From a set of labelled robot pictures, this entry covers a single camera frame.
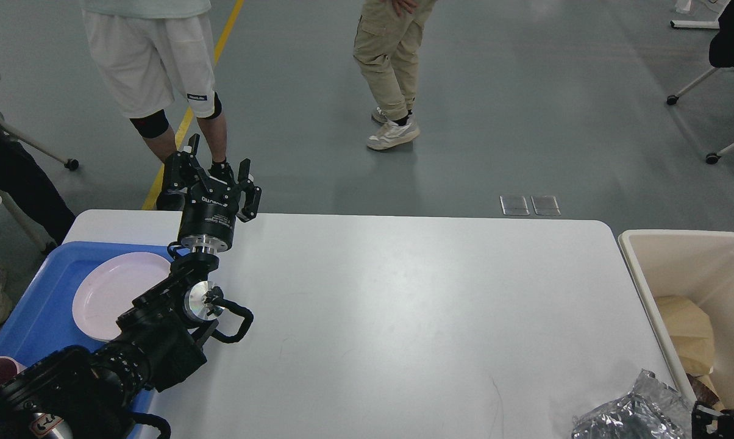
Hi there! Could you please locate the white folding table leg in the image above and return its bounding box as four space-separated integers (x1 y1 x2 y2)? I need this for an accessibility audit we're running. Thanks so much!
0 191 57 255

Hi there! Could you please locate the person in white shorts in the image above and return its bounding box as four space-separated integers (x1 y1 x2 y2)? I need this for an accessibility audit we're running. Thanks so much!
78 1 234 182

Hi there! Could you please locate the beige plastic bin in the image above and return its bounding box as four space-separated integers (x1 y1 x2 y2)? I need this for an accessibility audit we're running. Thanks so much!
618 230 734 409

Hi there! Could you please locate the brown paper bag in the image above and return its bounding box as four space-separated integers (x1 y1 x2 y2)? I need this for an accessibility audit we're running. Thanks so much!
655 296 716 377

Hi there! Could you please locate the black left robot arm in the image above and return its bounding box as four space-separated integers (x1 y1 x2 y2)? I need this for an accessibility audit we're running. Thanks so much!
0 134 262 438

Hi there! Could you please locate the crushed red soda can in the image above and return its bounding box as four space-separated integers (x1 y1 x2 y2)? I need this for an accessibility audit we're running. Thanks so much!
686 373 720 409

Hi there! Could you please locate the pink plastic plate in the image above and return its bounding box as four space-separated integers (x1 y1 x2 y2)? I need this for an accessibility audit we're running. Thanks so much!
71 252 170 341

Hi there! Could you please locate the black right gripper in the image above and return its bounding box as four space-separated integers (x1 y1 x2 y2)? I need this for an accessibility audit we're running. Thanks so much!
691 402 734 438

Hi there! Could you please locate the silver foil bag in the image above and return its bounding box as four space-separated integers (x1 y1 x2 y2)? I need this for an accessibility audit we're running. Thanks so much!
570 369 693 438

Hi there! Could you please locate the grey office chair frame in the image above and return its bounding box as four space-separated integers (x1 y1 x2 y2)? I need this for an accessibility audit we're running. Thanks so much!
0 75 80 171

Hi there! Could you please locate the blue plastic tray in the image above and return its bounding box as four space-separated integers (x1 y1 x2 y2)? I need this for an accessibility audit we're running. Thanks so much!
0 241 191 439

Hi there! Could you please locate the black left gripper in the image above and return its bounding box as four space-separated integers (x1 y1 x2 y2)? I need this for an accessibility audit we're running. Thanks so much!
162 134 262 254

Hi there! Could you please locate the rolling chair base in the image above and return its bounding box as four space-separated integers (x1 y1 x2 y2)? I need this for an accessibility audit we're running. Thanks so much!
666 0 734 165

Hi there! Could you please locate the metal floor plate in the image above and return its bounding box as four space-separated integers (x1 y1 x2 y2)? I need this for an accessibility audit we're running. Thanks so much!
500 195 530 216
530 196 561 216

